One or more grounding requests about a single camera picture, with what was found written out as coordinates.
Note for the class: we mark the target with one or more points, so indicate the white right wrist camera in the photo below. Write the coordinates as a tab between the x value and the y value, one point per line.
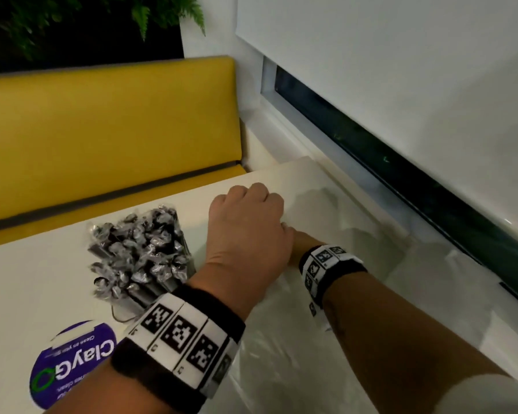
317	316

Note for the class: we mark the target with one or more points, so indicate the purple round sticker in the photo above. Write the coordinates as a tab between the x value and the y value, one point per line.
69	370

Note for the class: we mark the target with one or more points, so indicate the white roller blind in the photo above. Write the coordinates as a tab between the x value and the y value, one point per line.
414	73

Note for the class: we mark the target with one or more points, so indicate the white shirt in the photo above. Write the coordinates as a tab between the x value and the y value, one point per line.
488	396

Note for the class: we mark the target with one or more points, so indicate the person's right forearm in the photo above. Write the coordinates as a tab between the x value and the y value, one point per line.
393	349

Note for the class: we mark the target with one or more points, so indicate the clear plastic bag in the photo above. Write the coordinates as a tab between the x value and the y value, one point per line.
285	362
440	288

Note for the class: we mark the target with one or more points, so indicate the clear square plastic container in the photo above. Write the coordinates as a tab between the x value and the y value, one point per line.
125	312

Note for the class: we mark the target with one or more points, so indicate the green fern plant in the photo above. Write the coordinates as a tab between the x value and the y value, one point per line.
142	12

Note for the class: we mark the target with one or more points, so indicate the person's left hand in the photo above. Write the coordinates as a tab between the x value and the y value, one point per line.
246	245

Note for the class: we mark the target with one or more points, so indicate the black planter box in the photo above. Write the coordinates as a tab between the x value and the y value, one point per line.
90	51

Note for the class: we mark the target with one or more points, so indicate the bundle of gray straws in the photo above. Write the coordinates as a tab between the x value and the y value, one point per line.
138	250

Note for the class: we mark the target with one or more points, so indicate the person's right hand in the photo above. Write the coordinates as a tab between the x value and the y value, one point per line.
304	247

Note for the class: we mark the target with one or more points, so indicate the yellow bench backrest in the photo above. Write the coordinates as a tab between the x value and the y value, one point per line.
103	133

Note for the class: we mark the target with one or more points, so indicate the black marker band right wrist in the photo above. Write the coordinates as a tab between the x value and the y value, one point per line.
336	271

